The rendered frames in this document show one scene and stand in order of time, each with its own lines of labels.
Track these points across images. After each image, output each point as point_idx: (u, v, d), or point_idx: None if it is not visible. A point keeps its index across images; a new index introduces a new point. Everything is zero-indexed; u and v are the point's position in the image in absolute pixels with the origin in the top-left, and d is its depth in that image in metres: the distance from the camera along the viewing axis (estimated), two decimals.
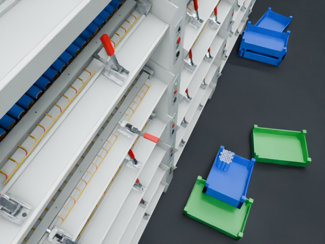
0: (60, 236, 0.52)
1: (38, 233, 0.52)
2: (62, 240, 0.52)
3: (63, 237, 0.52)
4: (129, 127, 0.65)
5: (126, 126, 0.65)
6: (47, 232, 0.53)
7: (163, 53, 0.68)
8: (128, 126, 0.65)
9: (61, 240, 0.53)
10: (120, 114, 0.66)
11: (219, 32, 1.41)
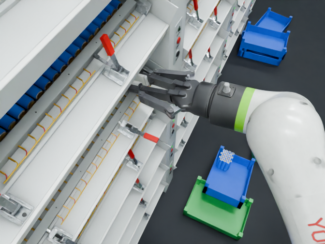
0: (60, 236, 0.52)
1: (38, 233, 0.52)
2: (62, 240, 0.52)
3: (63, 237, 0.52)
4: (129, 127, 0.65)
5: (126, 126, 0.65)
6: (47, 232, 0.53)
7: (163, 53, 0.68)
8: (128, 126, 0.65)
9: (61, 240, 0.53)
10: (120, 114, 0.66)
11: (219, 32, 1.41)
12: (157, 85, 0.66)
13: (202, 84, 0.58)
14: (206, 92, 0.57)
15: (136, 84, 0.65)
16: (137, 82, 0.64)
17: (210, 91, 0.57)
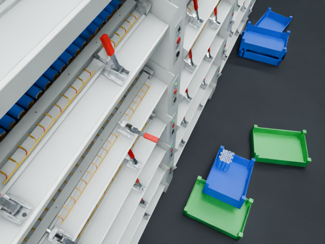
0: (60, 236, 0.52)
1: (38, 233, 0.52)
2: (62, 240, 0.52)
3: (63, 237, 0.52)
4: (129, 127, 0.65)
5: (126, 126, 0.65)
6: (47, 232, 0.53)
7: (163, 53, 0.68)
8: (128, 126, 0.65)
9: (61, 240, 0.53)
10: (120, 114, 0.66)
11: (219, 32, 1.41)
12: None
13: None
14: None
15: None
16: None
17: None
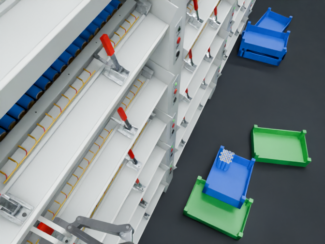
0: None
1: None
2: (53, 236, 0.53)
3: None
4: None
5: (119, 123, 0.66)
6: (37, 226, 0.52)
7: (163, 53, 0.68)
8: None
9: (60, 240, 0.53)
10: (113, 109, 0.66)
11: (219, 32, 1.41)
12: None
13: None
14: None
15: (64, 229, 0.49)
16: (66, 232, 0.49)
17: None
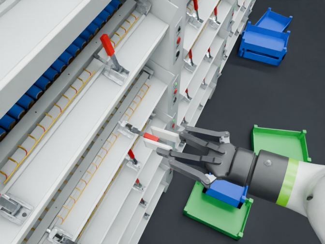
0: (60, 236, 0.52)
1: (38, 233, 0.52)
2: (62, 240, 0.52)
3: (63, 237, 0.52)
4: (129, 127, 0.65)
5: (126, 126, 0.65)
6: (47, 232, 0.53)
7: (163, 53, 0.68)
8: (128, 126, 0.65)
9: (61, 240, 0.53)
10: (120, 114, 0.66)
11: (219, 32, 1.41)
12: (182, 153, 0.60)
13: None
14: None
15: (174, 138, 0.65)
16: (175, 140, 0.65)
17: None
